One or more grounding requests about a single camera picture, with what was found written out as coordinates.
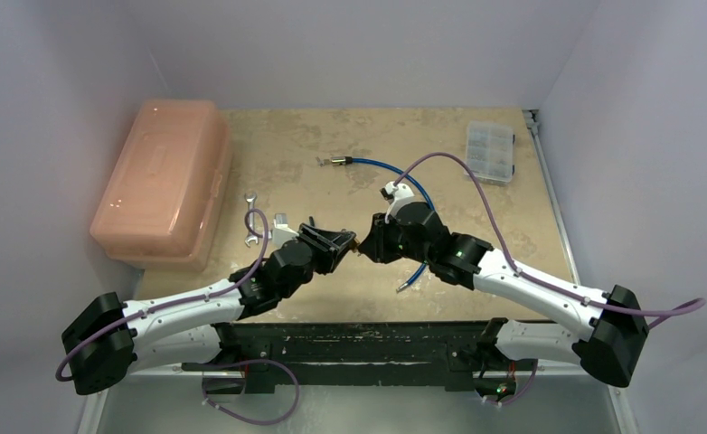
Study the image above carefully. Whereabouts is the clear compartment screw box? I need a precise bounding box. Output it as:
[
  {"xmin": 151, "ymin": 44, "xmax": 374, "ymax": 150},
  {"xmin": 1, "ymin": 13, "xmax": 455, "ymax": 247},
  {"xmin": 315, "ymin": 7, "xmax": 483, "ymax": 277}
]
[{"xmin": 465, "ymin": 121, "xmax": 515, "ymax": 185}]

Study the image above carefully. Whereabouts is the silver key bunch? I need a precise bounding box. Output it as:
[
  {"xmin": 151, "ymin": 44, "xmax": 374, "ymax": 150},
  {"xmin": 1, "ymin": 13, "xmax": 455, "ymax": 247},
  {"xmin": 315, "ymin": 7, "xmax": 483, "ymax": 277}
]
[{"xmin": 316, "ymin": 156, "xmax": 332, "ymax": 166}]

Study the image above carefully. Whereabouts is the pink translucent plastic toolbox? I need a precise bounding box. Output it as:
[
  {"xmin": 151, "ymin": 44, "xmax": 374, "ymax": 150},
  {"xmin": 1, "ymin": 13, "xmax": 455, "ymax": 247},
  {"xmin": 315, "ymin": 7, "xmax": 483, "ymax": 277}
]
[{"xmin": 90, "ymin": 99, "xmax": 232, "ymax": 271}]

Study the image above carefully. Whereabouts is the silver open-end wrench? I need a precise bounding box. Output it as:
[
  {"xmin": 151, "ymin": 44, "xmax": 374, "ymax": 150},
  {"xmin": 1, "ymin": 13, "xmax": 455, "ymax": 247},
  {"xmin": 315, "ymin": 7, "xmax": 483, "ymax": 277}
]
[{"xmin": 244, "ymin": 192, "xmax": 259, "ymax": 248}]

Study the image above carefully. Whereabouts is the aluminium frame rail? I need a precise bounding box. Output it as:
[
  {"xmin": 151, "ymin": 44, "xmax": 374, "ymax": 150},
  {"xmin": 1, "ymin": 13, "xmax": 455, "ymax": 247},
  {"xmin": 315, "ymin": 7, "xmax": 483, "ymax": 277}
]
[{"xmin": 523, "ymin": 109, "xmax": 639, "ymax": 433}]

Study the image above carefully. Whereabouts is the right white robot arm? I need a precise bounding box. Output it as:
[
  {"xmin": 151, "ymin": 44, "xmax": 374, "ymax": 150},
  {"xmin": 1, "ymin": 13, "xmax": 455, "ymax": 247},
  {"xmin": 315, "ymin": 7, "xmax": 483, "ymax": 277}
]
[{"xmin": 358, "ymin": 202, "xmax": 649, "ymax": 387}]

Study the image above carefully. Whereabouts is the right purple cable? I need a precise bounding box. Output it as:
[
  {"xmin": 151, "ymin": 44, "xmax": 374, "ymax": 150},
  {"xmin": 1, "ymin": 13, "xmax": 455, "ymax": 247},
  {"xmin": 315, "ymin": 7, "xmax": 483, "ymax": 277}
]
[{"xmin": 391, "ymin": 152, "xmax": 707, "ymax": 328}]

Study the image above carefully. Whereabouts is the blue cable lock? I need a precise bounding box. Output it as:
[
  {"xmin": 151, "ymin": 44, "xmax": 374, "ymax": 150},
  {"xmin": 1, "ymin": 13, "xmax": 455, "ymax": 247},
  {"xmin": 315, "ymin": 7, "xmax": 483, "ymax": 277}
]
[{"xmin": 329, "ymin": 156, "xmax": 439, "ymax": 295}]

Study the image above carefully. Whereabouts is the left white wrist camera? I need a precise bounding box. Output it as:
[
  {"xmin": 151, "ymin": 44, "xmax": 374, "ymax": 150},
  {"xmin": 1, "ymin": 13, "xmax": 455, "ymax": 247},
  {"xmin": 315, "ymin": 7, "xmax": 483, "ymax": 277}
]
[{"xmin": 269, "ymin": 212, "xmax": 298, "ymax": 248}]

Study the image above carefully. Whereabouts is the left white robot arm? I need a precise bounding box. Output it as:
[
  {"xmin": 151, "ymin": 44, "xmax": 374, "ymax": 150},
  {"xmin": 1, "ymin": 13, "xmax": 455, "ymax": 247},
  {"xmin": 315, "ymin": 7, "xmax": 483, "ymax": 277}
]
[{"xmin": 56, "ymin": 224, "xmax": 356, "ymax": 395}]

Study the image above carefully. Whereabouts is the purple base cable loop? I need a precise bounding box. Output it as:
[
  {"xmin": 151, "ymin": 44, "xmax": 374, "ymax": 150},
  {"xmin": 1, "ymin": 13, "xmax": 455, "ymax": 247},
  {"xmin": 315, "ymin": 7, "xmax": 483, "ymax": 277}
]
[{"xmin": 201, "ymin": 358, "xmax": 302, "ymax": 427}]

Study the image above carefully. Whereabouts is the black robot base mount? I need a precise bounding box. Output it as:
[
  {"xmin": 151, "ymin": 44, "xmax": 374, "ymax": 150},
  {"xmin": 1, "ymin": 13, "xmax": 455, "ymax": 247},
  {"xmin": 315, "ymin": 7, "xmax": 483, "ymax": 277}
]
[{"xmin": 204, "ymin": 318, "xmax": 534, "ymax": 396}]

